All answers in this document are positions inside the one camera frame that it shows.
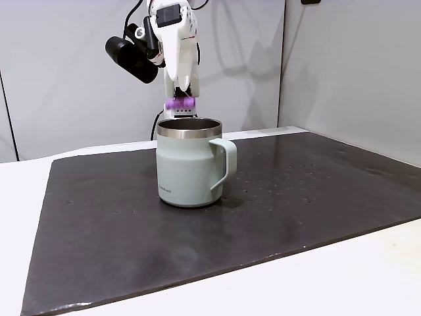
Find purple pen grip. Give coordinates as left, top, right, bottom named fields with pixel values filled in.
left=164, top=96, right=196, bottom=111

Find pale green steel mug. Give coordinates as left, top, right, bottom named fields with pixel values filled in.
left=156, top=118, right=238, bottom=208

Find dark grey table mat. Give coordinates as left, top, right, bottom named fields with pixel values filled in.
left=20, top=131, right=421, bottom=316

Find black camera cable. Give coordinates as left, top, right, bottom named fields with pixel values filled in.
left=123, top=0, right=147, bottom=38

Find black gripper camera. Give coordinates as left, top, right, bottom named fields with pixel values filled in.
left=105, top=22, right=166, bottom=85

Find black base power cable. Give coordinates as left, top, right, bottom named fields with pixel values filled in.
left=150, top=109, right=164, bottom=142

